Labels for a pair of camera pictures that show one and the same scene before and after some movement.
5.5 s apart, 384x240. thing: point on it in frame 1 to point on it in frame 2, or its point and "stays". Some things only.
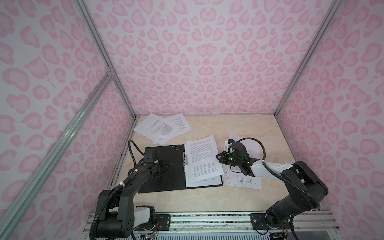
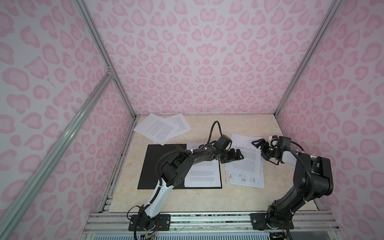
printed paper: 156,128 stays
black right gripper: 224,154 to 263,149
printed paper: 179,121 stays
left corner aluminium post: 83,10 stays
